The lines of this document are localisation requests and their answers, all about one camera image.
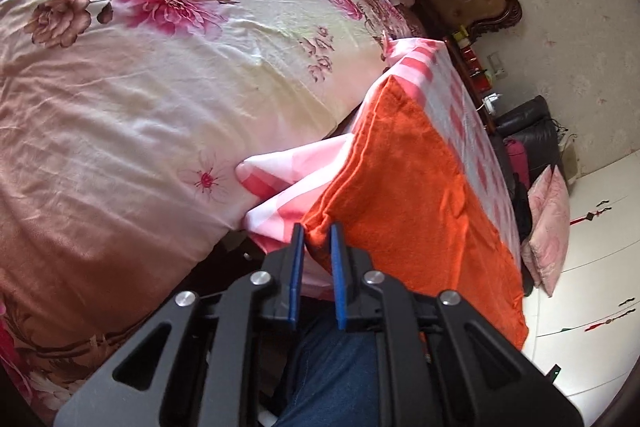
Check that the beige massager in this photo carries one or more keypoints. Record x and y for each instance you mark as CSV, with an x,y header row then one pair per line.
x,y
566,153

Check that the white wardrobe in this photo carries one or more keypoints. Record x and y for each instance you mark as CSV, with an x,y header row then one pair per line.
x,y
592,267

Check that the pink checkered tablecloth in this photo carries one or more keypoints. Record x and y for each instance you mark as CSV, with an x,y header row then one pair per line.
x,y
467,107

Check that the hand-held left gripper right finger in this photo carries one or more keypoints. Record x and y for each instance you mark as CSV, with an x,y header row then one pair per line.
x,y
340,272

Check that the green box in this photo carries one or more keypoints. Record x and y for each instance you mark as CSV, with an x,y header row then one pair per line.
x,y
461,32

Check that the pink floral pillow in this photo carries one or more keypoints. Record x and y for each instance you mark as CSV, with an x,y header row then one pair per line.
x,y
550,227
529,259

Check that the orange pants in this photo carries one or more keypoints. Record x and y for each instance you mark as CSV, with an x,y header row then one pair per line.
x,y
400,187

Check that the black clothes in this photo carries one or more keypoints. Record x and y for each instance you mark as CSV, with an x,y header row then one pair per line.
x,y
521,209

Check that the red box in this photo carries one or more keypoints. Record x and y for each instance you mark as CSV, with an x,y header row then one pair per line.
x,y
474,66

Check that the floral bed sheet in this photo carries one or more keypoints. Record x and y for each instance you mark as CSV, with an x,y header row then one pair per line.
x,y
150,107

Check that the red tassel ornament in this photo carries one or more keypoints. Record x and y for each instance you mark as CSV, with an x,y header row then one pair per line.
x,y
607,322

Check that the black leather armchair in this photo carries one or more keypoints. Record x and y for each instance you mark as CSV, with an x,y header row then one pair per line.
x,y
527,113

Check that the white charger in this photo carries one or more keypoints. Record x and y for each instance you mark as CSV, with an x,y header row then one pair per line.
x,y
492,103

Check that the red knot ornament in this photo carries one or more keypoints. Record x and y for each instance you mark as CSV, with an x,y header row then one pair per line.
x,y
589,216

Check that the maroon bolster cushion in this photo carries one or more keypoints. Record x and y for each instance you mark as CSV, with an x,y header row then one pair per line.
x,y
517,157

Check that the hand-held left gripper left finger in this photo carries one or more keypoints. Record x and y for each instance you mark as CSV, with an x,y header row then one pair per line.
x,y
297,269

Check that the person's leg in blue jeans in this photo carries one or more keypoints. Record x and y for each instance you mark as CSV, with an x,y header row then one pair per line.
x,y
325,372

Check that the carved wooden nightstand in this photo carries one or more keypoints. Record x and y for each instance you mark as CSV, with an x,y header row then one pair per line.
x,y
472,104

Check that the wall socket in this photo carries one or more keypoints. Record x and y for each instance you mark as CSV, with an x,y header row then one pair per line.
x,y
496,66

